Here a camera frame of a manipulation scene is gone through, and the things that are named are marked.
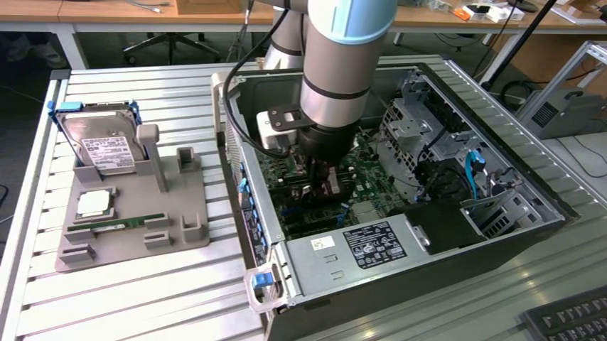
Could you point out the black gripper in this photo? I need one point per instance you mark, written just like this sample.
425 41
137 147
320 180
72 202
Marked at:
326 145

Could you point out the wooden top desk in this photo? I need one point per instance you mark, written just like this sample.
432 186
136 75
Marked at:
94 12
427 16

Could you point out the silver chipset heat sink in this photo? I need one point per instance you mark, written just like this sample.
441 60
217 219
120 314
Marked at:
366 213

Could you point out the black keyboard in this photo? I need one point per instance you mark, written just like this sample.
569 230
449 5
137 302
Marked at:
573 319

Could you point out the black expansion slot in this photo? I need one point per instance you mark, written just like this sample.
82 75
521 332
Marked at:
314 232
312 223

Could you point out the aluminium profile frame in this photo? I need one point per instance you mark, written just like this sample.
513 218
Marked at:
564 71

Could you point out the green motherboard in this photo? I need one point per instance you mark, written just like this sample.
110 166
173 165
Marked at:
374 177

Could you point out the brown wooden box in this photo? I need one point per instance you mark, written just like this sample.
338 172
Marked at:
204 6

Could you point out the grey computer tower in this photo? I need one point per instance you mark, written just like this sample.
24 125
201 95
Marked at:
568 113

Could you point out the grey metal drive cage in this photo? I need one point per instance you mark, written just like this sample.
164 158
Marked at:
406 128

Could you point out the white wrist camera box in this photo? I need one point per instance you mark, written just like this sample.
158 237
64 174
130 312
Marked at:
274 135

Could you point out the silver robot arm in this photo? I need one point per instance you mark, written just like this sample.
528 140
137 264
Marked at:
341 53

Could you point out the grey shoe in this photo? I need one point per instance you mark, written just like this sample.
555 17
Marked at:
46 51

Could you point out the green RAM stick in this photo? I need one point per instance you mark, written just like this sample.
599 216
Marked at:
122 223

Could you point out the silver CPU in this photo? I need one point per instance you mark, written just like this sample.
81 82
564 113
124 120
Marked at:
94 204

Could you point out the small white box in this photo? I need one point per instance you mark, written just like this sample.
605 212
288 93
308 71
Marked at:
504 15

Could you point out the black office chair base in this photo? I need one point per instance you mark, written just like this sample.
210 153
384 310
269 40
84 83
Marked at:
170 42

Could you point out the graphics card with metal bracket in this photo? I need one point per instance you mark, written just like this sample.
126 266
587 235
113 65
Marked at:
332 193

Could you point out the grey metal disk bay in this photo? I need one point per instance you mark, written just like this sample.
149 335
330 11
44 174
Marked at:
503 213

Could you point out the small orange box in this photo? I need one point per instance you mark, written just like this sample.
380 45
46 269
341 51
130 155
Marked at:
460 13

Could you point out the hard disk in blue carrier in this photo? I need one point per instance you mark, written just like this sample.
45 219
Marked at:
104 142

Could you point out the black tripod pole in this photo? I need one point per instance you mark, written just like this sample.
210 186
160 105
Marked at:
521 39

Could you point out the open black PC case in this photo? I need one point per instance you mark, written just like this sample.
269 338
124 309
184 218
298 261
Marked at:
402 284

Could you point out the grey plastic parts rack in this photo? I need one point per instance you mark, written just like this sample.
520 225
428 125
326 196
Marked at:
137 199

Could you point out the grey power supply unit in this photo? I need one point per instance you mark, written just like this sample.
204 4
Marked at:
312 270

